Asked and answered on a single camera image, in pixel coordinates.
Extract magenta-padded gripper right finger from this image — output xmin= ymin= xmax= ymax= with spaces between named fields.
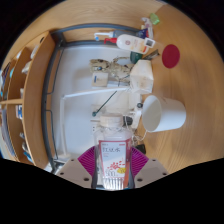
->
xmin=128 ymin=146 xmax=169 ymax=189

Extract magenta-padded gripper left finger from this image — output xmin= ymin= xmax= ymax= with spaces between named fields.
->
xmin=55 ymin=146 xmax=100 ymax=190

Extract clear bottle with pink drink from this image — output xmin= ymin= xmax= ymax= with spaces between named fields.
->
xmin=93 ymin=113 xmax=133 ymax=191

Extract white power strip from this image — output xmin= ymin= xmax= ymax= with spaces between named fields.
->
xmin=131 ymin=109 xmax=143 ymax=130

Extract white plastic cup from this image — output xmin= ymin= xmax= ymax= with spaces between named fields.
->
xmin=141 ymin=94 xmax=187 ymax=134

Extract white translucent container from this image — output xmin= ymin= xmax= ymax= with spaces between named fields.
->
xmin=129 ymin=59 xmax=155 ymax=95

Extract flat round red coaster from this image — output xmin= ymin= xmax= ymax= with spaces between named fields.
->
xmin=161 ymin=43 xmax=181 ymax=70

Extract white red-pump lotion bottle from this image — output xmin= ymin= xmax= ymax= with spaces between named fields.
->
xmin=103 ymin=33 xmax=157 ymax=55

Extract small blue box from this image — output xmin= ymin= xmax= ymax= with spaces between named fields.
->
xmin=136 ymin=28 xmax=150 ymax=39

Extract clear blue-tipped squeeze bottle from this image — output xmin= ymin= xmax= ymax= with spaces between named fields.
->
xmin=93 ymin=29 xmax=143 ymax=42

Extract pink and white packet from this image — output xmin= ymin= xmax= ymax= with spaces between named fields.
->
xmin=140 ymin=16 xmax=155 ymax=38

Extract wooden shelf unit, metal frame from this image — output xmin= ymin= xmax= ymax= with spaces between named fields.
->
xmin=0 ymin=23 xmax=144 ymax=171

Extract beige wall box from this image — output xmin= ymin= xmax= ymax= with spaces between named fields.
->
xmin=91 ymin=71 xmax=110 ymax=89

